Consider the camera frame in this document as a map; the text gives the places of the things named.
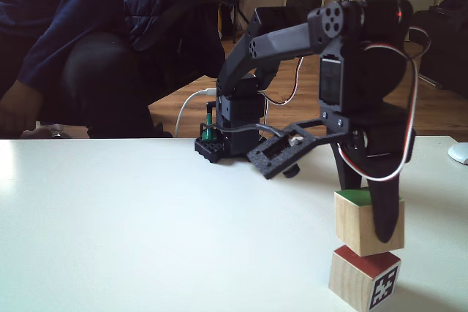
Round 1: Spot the white computer mouse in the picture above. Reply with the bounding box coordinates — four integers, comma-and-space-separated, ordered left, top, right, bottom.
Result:
447, 141, 468, 165

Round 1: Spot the green-topped wooden cube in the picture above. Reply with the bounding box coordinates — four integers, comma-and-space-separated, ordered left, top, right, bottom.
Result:
333, 187, 406, 257

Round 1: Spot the white usb cable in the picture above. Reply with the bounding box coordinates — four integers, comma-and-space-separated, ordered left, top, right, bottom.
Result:
175, 88, 220, 139

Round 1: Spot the black sofa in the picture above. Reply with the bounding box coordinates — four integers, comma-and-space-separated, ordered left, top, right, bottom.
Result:
412, 0, 468, 91

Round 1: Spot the green table clamp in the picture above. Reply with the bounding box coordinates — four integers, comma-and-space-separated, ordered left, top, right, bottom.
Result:
200, 102, 220, 143

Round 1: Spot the red white black servo cable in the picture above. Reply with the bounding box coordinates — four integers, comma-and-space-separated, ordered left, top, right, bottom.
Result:
261, 56, 305, 105
338, 26, 432, 182

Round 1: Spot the person's hand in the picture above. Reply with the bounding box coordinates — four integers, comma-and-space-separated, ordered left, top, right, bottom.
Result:
0, 80, 48, 137

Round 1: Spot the person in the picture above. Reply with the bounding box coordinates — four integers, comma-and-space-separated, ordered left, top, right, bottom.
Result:
0, 0, 259, 140

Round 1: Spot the grey camera cable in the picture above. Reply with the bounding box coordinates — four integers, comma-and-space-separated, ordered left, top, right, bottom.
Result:
210, 123, 295, 138

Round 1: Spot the red-topped wooden marker cube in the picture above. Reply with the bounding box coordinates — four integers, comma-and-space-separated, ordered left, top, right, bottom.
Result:
328, 245, 402, 312

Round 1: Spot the black camera mount frame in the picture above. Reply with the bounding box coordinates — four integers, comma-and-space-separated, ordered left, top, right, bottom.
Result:
246, 118, 330, 180

